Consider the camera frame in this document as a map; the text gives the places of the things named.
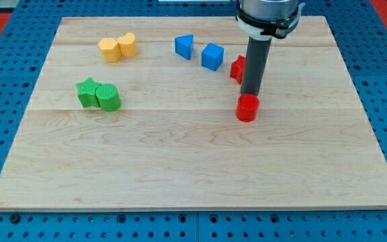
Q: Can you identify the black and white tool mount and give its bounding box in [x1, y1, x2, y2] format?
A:
[236, 2, 305, 40]

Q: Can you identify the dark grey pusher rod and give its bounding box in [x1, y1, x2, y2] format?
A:
[241, 37, 271, 95]

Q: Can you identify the red star block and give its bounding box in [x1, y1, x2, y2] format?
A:
[230, 55, 246, 85]

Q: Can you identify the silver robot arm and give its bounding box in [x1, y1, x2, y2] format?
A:
[236, 0, 305, 95]

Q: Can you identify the green star block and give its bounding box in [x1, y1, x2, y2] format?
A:
[75, 77, 101, 108]

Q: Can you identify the blue cube block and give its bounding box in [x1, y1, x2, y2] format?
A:
[201, 43, 224, 71]

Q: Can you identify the red cylinder block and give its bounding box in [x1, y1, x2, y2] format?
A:
[236, 93, 260, 122]

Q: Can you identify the blue triangle block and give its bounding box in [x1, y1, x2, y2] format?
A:
[175, 34, 194, 60]

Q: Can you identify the yellow heart block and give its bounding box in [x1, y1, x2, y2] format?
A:
[116, 32, 138, 57]

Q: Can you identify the light wooden board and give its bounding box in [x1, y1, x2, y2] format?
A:
[0, 16, 387, 212]

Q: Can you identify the yellow hexagon block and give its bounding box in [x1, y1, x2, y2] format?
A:
[97, 38, 121, 63]

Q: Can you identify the green cylinder block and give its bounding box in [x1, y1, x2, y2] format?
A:
[95, 83, 121, 112]

